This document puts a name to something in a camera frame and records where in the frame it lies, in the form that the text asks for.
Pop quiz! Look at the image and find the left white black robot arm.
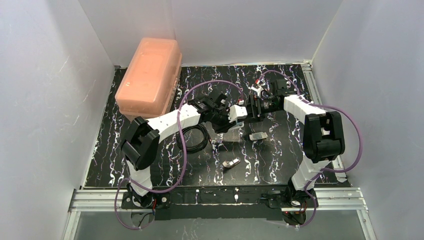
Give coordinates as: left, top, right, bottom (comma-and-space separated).
120, 93, 238, 205

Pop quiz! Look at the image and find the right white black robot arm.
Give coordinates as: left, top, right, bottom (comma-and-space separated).
247, 79, 345, 206

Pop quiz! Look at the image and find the orange plastic storage box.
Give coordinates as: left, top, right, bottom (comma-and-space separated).
115, 37, 183, 121

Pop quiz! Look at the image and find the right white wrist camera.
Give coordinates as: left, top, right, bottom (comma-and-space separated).
249, 83, 264, 98

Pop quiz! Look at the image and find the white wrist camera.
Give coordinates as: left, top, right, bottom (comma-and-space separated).
228, 105, 248, 123
249, 83, 264, 98

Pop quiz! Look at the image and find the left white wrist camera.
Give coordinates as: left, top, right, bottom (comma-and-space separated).
228, 105, 248, 123

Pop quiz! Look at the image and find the coiled black cable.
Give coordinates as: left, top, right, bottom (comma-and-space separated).
176, 124, 211, 154

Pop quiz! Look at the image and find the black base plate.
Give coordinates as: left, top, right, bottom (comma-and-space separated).
118, 185, 318, 224

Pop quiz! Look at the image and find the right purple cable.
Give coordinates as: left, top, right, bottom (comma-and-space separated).
256, 69, 364, 229

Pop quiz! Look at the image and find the aluminium frame rail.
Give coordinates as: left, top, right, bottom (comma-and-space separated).
64, 68, 375, 240

